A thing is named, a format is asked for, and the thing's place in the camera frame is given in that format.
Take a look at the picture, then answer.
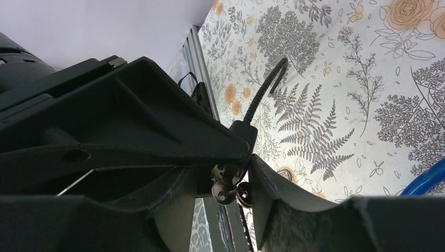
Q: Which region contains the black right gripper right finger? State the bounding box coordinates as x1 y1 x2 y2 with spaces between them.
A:
249 155 444 251

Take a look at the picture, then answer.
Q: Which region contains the small black lock key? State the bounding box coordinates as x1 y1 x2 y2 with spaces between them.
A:
210 164 252 208

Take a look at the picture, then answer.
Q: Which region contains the blue cable lock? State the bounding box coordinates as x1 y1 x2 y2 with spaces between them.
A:
400 166 444 196

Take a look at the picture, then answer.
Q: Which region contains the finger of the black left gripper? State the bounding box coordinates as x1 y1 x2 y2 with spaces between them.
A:
1 57 249 194

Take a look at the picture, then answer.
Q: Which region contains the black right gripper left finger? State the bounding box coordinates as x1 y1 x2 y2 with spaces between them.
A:
1 168 196 251

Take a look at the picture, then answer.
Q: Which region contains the small black cable connector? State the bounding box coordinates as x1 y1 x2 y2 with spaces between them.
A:
229 57 289 167

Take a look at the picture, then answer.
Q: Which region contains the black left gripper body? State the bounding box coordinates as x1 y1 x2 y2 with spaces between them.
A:
1 33 127 112

